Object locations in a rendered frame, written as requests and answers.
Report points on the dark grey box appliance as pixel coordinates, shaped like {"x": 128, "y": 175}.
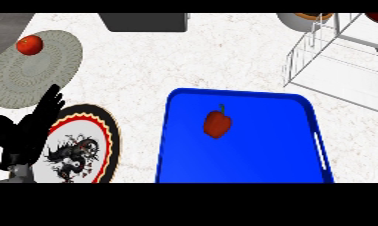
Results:
{"x": 146, "y": 22}

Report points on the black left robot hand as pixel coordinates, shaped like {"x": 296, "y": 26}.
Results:
{"x": 30, "y": 126}

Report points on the dragon print plate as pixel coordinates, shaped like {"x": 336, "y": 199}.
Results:
{"x": 79, "y": 146}

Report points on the blue plastic tray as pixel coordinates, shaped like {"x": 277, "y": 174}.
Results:
{"x": 256, "y": 143}

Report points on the grey slanted panel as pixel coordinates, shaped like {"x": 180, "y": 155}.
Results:
{"x": 13, "y": 28}

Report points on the dark red round object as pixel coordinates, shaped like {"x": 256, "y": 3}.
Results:
{"x": 373, "y": 16}

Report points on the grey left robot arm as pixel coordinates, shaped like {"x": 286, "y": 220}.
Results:
{"x": 19, "y": 174}

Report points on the grey round placemat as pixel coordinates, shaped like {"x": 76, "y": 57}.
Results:
{"x": 38, "y": 66}

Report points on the red tomato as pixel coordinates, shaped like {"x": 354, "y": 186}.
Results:
{"x": 30, "y": 45}

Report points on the red bell pepper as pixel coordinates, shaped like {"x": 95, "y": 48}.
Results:
{"x": 218, "y": 124}

